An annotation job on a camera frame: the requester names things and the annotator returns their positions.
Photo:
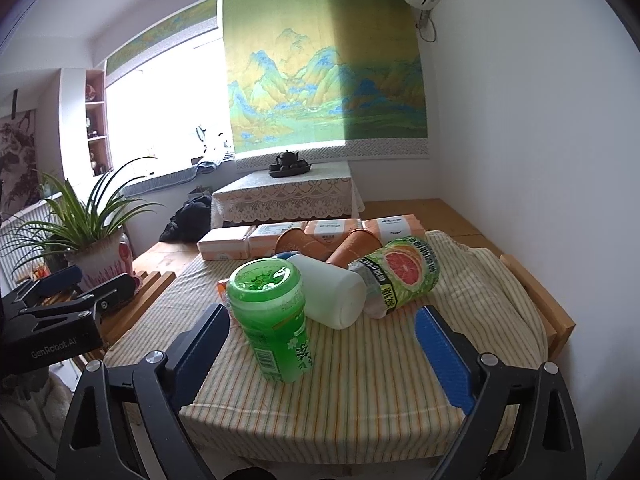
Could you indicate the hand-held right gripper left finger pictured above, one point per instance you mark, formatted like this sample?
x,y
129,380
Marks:
x,y
204,342

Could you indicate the blue grey towel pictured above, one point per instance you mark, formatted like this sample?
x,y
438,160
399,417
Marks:
x,y
212,162

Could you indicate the landscape print roller blind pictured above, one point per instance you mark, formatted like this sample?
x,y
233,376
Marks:
x,y
325,75

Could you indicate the potted green plant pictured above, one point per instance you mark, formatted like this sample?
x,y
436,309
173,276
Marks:
x,y
85,230

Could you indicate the orange paper cup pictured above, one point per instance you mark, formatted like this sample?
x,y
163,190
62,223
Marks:
x,y
306,246
356,249

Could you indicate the green plastic container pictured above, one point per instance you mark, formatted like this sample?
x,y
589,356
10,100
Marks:
x,y
272,322

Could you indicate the small orange item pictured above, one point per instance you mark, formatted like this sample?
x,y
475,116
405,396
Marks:
x,y
222,294

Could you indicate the black bag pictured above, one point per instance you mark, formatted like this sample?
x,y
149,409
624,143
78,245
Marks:
x,y
187,220

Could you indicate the white radiator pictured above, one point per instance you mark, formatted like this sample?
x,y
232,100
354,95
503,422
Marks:
x,y
25,225

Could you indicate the grapefruit label plastic bottle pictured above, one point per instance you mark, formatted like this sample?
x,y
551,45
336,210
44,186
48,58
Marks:
x,y
406,271

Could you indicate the pink wall shelf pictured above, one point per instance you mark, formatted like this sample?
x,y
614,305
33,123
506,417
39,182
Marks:
x,y
75,120

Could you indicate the black tea set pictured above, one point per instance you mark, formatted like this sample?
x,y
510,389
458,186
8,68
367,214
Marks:
x,y
290,164

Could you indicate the low table with lace cloth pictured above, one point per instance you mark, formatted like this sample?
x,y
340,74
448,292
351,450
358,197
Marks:
x,y
287,195

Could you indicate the white plastic bottle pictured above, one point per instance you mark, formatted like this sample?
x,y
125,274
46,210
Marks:
x,y
332,291

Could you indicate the wooden slatted rack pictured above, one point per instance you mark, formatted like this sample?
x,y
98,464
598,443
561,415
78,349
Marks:
x,y
150,285

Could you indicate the blue grey windowsill mat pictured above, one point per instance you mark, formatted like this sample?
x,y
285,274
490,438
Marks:
x,y
160,182

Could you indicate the narrow landscape print blind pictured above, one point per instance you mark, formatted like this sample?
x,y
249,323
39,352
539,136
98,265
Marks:
x,y
165,35

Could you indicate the ink painting wall poster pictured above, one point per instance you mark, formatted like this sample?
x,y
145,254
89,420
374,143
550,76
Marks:
x,y
17,160

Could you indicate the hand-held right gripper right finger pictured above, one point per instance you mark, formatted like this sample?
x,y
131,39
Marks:
x,y
444,356

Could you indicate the striped cloth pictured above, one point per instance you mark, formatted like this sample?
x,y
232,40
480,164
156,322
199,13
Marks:
x,y
360,385

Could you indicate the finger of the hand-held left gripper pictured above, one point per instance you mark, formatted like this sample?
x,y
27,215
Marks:
x,y
59,279
114,287

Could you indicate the white fluffy cloth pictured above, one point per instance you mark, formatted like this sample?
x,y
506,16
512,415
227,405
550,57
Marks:
x,y
35,405

